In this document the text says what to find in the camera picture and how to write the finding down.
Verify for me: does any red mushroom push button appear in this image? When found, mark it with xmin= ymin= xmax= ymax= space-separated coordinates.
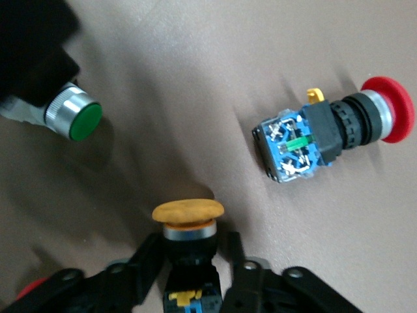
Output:
xmin=251 ymin=76 xmax=416 ymax=184
xmin=14 ymin=278 xmax=46 ymax=301

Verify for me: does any yellow mushroom push button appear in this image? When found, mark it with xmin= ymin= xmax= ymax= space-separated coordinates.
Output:
xmin=151 ymin=198 xmax=225 ymax=313

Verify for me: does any brown table mat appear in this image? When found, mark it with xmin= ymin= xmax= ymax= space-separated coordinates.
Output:
xmin=0 ymin=0 xmax=417 ymax=313

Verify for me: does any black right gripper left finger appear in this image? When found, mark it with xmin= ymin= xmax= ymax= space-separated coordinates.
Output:
xmin=0 ymin=233 xmax=170 ymax=313

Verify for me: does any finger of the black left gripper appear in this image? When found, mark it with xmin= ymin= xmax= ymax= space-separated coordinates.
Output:
xmin=0 ymin=0 xmax=81 ymax=108

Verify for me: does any green button with green block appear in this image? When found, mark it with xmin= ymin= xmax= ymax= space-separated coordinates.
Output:
xmin=0 ymin=81 xmax=104 ymax=143

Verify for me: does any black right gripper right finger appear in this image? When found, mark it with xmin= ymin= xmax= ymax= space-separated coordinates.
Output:
xmin=221 ymin=231 xmax=365 ymax=313

